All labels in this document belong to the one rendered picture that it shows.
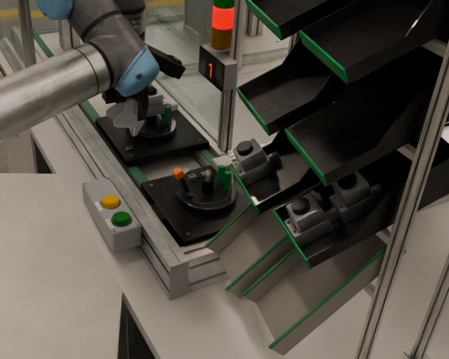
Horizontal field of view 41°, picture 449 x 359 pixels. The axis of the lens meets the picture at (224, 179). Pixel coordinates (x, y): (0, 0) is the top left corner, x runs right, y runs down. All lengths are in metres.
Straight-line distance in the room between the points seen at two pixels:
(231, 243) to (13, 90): 0.59
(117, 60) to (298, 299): 0.53
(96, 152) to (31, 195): 0.21
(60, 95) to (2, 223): 0.77
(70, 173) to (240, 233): 0.64
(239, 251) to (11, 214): 0.64
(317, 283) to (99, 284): 0.52
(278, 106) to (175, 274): 0.46
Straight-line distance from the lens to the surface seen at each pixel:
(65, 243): 1.49
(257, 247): 1.20
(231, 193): 1.39
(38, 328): 1.32
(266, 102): 1.03
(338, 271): 1.09
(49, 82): 0.85
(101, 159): 1.59
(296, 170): 1.10
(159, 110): 1.65
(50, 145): 1.85
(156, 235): 1.34
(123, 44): 0.91
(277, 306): 1.14
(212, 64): 1.49
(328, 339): 1.31
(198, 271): 1.33
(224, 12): 1.44
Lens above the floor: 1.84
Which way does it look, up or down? 35 degrees down
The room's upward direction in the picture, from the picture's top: 5 degrees clockwise
